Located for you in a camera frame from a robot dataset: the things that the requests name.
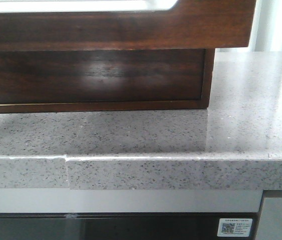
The wooden drawer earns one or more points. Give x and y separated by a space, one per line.
130 75
190 24

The dark wooden drawer cabinet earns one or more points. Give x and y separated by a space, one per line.
208 80

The white QR code sticker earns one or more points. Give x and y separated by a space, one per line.
234 227

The white curtain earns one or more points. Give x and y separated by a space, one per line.
266 32

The grey cabinet door panel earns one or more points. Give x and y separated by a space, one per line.
270 221

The black glass appliance door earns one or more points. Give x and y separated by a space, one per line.
118 226

